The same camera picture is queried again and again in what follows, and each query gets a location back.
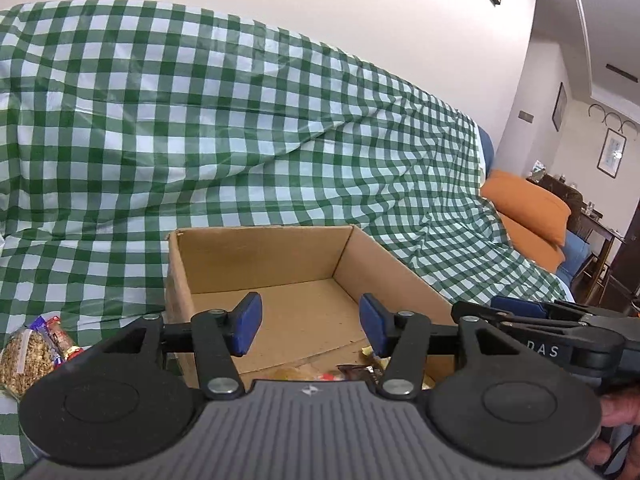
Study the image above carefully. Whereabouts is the pale framed wall picture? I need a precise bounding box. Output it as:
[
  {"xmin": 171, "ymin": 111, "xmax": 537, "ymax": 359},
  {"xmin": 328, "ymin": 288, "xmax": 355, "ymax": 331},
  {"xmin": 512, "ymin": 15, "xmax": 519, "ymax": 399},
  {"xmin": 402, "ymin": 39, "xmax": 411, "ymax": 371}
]
[{"xmin": 597, "ymin": 127, "xmax": 627, "ymax": 179}]

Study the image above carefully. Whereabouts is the dark wooden door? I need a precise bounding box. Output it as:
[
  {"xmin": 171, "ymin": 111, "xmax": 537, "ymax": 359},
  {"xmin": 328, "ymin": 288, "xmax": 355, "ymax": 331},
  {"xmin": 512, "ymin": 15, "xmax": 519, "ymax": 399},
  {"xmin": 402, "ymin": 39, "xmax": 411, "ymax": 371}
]
[{"xmin": 602, "ymin": 195, "xmax": 640, "ymax": 318}]

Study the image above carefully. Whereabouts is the curved metal wall decoration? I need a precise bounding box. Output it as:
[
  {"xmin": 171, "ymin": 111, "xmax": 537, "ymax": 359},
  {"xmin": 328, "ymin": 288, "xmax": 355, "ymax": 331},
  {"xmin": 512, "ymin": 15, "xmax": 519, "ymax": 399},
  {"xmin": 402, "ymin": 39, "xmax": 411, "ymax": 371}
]
[{"xmin": 587, "ymin": 103, "xmax": 640, "ymax": 137}]

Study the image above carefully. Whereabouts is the orange cushion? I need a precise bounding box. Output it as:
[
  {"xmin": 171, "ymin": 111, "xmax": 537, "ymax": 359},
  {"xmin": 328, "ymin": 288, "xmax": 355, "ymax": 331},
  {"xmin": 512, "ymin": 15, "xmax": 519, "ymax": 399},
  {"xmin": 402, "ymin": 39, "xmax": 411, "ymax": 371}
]
[
  {"xmin": 480, "ymin": 170, "xmax": 572, "ymax": 246},
  {"xmin": 495, "ymin": 210, "xmax": 566, "ymax": 273}
]

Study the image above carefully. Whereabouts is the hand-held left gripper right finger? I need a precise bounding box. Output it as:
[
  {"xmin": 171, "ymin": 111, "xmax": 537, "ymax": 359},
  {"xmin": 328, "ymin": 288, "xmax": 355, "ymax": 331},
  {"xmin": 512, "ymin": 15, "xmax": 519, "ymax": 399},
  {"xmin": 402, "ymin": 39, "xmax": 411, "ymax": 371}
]
[{"xmin": 359, "ymin": 294, "xmax": 525, "ymax": 402}]

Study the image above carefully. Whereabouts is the cardboard box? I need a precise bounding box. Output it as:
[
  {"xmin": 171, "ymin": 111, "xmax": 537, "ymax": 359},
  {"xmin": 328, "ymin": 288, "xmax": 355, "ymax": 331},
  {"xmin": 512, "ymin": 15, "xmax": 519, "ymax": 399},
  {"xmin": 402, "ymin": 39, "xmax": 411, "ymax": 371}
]
[{"xmin": 165, "ymin": 225, "xmax": 458, "ymax": 391}]

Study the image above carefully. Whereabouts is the yellow and blue snack packet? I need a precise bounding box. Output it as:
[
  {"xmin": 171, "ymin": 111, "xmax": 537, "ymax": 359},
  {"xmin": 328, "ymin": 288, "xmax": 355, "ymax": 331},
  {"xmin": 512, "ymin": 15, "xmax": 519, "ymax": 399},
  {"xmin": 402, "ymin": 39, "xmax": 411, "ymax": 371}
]
[{"xmin": 361, "ymin": 345, "xmax": 393, "ymax": 368}]

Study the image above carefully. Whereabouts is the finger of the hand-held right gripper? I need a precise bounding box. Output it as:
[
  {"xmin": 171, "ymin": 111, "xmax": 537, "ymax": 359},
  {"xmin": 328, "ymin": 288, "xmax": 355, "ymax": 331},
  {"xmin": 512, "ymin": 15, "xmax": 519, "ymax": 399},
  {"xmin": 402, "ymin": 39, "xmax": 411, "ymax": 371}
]
[
  {"xmin": 490, "ymin": 296, "xmax": 551, "ymax": 319},
  {"xmin": 451, "ymin": 301, "xmax": 516, "ymax": 326}
]

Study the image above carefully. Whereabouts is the clear bag of granola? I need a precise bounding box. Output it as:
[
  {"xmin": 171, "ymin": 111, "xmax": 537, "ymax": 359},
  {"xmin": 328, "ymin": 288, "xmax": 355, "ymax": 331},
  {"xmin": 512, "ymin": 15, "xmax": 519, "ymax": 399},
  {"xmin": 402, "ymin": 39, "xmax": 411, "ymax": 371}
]
[{"xmin": 0, "ymin": 327, "xmax": 58, "ymax": 401}]

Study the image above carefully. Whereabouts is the wall air vent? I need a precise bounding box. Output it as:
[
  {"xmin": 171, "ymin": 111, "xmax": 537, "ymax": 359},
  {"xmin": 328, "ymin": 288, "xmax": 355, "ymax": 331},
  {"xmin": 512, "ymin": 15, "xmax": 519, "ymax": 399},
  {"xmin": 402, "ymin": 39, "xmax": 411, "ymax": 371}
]
[{"xmin": 605, "ymin": 62, "xmax": 640, "ymax": 82}]

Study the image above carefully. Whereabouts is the small dark framed picture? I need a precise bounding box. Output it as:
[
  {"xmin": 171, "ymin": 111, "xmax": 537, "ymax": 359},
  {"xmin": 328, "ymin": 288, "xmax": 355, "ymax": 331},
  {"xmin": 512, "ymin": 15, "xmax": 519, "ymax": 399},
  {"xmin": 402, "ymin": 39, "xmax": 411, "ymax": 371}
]
[{"xmin": 551, "ymin": 81, "xmax": 568, "ymax": 132}]

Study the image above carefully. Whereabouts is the green checkered tablecloth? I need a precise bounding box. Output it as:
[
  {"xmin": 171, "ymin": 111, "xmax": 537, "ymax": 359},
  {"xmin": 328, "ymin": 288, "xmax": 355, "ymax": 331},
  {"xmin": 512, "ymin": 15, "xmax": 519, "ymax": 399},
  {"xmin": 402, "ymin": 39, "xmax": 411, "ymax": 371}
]
[{"xmin": 0, "ymin": 0, "xmax": 568, "ymax": 480}]

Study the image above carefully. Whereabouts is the wooden chair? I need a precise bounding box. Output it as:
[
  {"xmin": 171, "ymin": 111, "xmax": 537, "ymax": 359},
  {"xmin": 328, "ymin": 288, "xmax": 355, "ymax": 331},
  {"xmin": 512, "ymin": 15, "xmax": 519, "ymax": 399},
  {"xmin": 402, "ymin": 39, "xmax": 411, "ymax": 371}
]
[{"xmin": 570, "ymin": 210, "xmax": 626, "ymax": 301}]

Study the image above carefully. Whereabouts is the red gold-ended snack packet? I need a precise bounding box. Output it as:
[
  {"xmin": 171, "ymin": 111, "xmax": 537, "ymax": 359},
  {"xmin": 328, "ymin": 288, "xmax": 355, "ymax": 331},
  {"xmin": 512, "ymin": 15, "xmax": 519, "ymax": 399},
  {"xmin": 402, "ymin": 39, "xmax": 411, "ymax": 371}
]
[{"xmin": 45, "ymin": 316, "xmax": 83, "ymax": 361}]

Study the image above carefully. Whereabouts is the person's right hand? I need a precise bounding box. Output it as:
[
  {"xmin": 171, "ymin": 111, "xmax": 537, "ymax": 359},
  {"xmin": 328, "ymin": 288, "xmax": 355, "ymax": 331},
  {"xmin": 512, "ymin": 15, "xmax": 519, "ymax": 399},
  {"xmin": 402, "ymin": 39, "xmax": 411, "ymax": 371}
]
[{"xmin": 585, "ymin": 392, "xmax": 640, "ymax": 466}]

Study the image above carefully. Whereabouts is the clear bag of orange nuts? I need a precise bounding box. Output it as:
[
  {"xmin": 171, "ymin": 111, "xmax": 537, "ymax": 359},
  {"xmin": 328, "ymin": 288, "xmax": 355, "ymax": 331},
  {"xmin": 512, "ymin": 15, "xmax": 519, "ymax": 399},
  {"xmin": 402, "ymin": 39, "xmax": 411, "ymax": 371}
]
[{"xmin": 270, "ymin": 365, "xmax": 321, "ymax": 382}]

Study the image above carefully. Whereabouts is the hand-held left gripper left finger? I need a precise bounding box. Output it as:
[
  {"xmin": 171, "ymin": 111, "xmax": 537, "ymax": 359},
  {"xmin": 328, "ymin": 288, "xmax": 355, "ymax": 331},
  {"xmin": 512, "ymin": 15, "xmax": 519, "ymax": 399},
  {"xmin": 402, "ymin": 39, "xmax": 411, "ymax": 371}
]
[{"xmin": 87, "ymin": 291, "xmax": 264, "ymax": 402}]

